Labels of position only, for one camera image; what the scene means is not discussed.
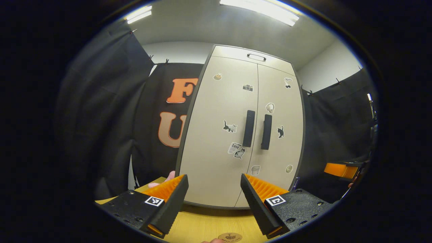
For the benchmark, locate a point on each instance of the pink starfish plush toy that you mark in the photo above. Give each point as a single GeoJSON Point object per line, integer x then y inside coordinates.
{"type": "Point", "coordinates": [169, 176]}

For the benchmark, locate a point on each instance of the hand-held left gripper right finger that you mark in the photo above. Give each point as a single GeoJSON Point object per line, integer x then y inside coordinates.
{"type": "Point", "coordinates": [256, 209]}

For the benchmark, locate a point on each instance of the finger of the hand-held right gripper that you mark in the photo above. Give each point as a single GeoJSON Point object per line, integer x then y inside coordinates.
{"type": "Point", "coordinates": [339, 170]}

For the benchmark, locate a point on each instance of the dark blue box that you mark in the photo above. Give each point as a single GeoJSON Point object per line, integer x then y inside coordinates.
{"type": "Point", "coordinates": [295, 183]}

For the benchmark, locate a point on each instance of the white cabinet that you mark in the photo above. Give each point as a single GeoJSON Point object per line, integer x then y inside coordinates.
{"type": "Point", "coordinates": [229, 54]}

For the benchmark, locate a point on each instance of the silver metal bar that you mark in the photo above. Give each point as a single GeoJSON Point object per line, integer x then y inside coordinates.
{"type": "Point", "coordinates": [369, 98]}

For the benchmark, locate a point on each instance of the black backdrop cloth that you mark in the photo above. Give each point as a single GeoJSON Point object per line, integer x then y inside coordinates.
{"type": "Point", "coordinates": [101, 111]}
{"type": "Point", "coordinates": [337, 128]}
{"type": "Point", "coordinates": [145, 101]}

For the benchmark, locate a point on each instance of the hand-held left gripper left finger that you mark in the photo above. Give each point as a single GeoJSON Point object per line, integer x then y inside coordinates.
{"type": "Point", "coordinates": [172, 206]}

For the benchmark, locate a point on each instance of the small ceiling light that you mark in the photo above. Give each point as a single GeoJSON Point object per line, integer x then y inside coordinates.
{"type": "Point", "coordinates": [138, 14]}

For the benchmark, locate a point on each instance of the large ceiling light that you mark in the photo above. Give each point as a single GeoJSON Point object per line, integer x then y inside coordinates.
{"type": "Point", "coordinates": [260, 8]}

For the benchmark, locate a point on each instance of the round wooden coaster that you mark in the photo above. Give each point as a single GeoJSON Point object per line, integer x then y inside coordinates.
{"type": "Point", "coordinates": [230, 237]}

